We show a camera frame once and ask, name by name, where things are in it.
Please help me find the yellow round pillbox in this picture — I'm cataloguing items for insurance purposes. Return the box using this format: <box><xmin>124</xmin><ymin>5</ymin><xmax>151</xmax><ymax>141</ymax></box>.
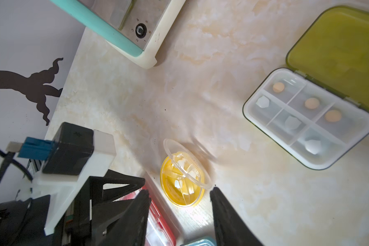
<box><xmin>160</xmin><ymin>139</ymin><xmax>212</xmax><ymax>207</ymax></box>

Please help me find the blue rectangular pillbox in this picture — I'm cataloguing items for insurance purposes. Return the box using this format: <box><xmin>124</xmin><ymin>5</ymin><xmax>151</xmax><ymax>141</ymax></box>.
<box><xmin>181</xmin><ymin>236</ymin><xmax>217</xmax><ymax>246</ymax></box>

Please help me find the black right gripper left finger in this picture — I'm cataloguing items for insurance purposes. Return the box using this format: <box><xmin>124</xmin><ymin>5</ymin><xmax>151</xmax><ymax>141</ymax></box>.
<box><xmin>100</xmin><ymin>190</ymin><xmax>151</xmax><ymax>246</ymax></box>

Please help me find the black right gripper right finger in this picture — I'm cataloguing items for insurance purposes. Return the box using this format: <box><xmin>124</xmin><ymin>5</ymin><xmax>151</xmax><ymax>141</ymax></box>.
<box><xmin>210</xmin><ymin>187</ymin><xmax>262</xmax><ymax>246</ymax></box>

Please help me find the olive lid pillbox back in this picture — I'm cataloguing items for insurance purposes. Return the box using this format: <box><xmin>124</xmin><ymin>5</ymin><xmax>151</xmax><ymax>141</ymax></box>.
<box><xmin>243</xmin><ymin>6</ymin><xmax>369</xmax><ymax>170</ymax></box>

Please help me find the mint green toaster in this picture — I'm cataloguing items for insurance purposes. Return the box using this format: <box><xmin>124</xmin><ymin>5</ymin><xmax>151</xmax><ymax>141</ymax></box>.
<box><xmin>53</xmin><ymin>0</ymin><xmax>186</xmax><ymax>69</ymax></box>

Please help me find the red rectangular pillbox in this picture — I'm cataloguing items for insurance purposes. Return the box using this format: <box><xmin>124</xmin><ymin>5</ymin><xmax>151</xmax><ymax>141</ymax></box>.
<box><xmin>119</xmin><ymin>186</ymin><xmax>176</xmax><ymax>246</ymax></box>

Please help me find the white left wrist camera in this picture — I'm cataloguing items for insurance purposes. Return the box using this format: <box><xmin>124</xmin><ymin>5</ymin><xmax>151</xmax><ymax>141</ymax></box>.
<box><xmin>16</xmin><ymin>122</ymin><xmax>116</xmax><ymax>235</ymax></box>

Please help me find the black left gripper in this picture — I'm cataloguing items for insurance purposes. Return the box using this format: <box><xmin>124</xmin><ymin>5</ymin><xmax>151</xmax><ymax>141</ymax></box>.
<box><xmin>0</xmin><ymin>170</ymin><xmax>146</xmax><ymax>246</ymax></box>

